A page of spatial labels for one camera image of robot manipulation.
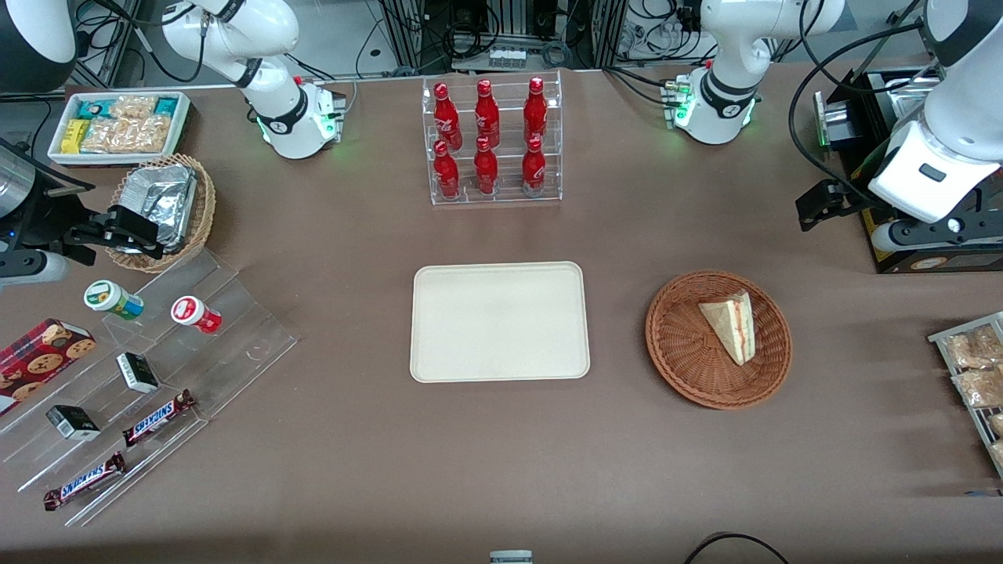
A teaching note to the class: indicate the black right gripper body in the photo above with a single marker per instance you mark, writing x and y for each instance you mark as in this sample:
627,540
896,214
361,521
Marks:
48,222

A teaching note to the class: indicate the triangular sandwich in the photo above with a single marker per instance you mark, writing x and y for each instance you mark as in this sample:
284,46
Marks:
733,329

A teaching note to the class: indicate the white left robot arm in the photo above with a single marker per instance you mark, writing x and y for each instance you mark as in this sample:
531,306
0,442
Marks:
736,47

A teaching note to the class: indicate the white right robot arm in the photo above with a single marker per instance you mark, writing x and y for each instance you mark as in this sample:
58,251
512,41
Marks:
274,31

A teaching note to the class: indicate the light tan wicker basket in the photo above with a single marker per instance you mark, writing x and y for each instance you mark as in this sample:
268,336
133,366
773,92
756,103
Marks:
202,211

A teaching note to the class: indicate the tray of packaged pastries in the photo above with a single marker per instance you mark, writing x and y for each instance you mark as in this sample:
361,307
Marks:
937,338

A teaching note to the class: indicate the brown round wicker basket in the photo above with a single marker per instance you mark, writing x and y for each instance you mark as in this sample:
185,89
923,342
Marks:
689,368

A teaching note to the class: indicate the beige plastic serving tray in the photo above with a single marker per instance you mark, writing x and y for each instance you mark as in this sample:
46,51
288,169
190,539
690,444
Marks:
501,321

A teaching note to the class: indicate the silver foil pack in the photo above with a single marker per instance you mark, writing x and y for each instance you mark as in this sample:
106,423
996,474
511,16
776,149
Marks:
161,196

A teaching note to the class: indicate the green lidded snack cup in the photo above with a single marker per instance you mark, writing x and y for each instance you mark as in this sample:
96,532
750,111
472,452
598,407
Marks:
110,298

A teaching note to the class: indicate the black food warmer cabinet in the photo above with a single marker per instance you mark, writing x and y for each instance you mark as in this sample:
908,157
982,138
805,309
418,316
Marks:
889,262

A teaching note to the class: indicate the white rectangular snack bin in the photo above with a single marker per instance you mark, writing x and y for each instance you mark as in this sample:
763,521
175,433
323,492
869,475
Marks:
110,158

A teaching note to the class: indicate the clear bag of crackers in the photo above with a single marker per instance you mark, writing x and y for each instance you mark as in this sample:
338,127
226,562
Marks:
133,107
125,135
972,348
979,388
997,424

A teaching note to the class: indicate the yellow snack packet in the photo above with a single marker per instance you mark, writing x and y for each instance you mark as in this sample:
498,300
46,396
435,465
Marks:
74,137

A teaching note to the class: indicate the red lidded snack cup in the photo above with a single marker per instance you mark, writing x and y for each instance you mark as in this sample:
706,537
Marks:
192,312

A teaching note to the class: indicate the teal snack packet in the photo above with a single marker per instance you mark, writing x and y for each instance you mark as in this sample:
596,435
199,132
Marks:
167,105
92,108

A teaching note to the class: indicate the red chocolate cookie box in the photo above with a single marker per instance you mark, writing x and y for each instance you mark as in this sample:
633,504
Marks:
39,360

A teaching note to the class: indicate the small dark green box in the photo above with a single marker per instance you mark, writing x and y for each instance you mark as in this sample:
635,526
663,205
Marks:
137,374
74,423

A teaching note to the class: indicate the clear acrylic stepped display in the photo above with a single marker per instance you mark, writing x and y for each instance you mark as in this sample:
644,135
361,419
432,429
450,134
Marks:
235,352

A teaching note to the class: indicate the Snickers chocolate bar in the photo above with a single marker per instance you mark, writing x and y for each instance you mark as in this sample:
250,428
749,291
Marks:
157,419
82,482

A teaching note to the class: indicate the red soda bottle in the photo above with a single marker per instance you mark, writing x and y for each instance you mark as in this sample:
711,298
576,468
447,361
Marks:
486,166
447,168
534,164
487,110
535,108
445,113

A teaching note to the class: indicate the clear acrylic bottle rack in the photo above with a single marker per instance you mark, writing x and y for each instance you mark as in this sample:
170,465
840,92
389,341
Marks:
508,168

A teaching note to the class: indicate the grey power strip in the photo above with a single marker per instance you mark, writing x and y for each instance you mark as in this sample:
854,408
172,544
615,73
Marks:
507,57

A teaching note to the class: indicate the grey device edge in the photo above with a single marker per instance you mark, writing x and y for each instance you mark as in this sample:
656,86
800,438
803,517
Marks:
511,558

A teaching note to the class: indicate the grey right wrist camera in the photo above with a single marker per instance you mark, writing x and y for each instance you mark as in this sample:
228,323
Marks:
31,268

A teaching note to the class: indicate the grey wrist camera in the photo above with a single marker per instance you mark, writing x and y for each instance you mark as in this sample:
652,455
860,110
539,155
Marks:
31,268
925,233

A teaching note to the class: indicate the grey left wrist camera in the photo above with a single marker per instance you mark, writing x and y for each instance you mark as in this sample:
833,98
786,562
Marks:
925,233

